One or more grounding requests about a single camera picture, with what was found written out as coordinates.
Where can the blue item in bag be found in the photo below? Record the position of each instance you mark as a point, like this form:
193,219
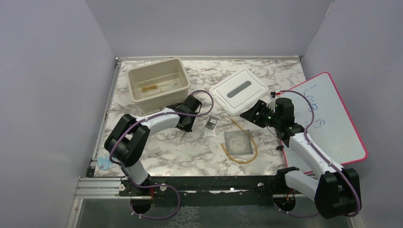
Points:
103,163

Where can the yellow rubber tube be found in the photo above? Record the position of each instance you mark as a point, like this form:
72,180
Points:
254,145

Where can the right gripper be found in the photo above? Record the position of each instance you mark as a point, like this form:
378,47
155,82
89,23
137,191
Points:
261,107

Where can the pink framed whiteboard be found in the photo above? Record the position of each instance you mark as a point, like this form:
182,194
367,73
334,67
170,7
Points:
319,107

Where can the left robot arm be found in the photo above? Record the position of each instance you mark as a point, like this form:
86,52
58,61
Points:
128,139

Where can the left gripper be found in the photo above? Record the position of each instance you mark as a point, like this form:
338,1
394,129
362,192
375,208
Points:
188,128

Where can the beige plastic bin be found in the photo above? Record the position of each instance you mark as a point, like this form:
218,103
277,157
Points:
162,72

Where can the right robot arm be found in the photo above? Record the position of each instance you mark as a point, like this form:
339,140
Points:
335,190

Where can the black base frame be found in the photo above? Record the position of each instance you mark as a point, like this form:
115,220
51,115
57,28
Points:
205,191

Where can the white plastic lid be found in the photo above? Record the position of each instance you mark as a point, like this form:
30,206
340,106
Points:
238,91

